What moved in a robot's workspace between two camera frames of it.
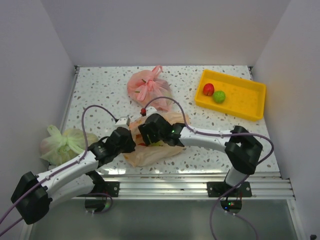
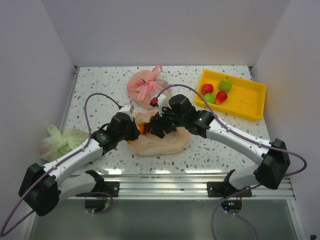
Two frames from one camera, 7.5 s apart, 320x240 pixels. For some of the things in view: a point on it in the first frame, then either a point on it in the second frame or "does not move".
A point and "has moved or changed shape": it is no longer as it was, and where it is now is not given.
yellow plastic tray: [243, 98] does not move
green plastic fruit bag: [57, 149] does not move
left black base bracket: [110, 187] does not move
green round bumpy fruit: [219, 97] to [209, 98]
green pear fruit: [160, 143] to [225, 85]
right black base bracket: [216, 189] does not move
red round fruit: [208, 89] does not move
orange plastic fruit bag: [145, 154] has moved or changed shape
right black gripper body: [154, 137] to [167, 118]
